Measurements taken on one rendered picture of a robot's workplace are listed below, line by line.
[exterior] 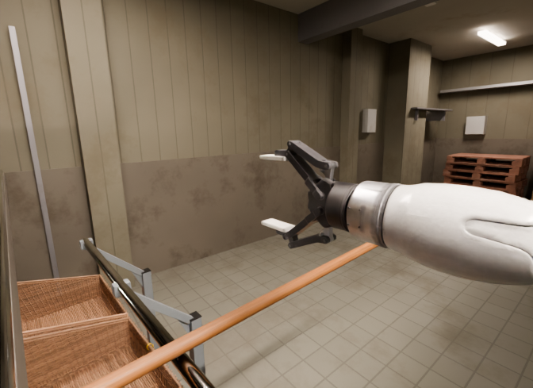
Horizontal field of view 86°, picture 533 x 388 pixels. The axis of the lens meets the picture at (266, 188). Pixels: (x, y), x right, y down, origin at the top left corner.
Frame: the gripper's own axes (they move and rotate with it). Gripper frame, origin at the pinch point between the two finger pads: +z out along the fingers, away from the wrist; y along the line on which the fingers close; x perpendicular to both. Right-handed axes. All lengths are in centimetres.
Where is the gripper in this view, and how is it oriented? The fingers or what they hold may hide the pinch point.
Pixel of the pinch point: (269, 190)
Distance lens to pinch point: 58.4
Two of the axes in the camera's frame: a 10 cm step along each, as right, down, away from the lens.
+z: -6.6, -1.3, 7.4
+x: 7.5, -1.5, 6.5
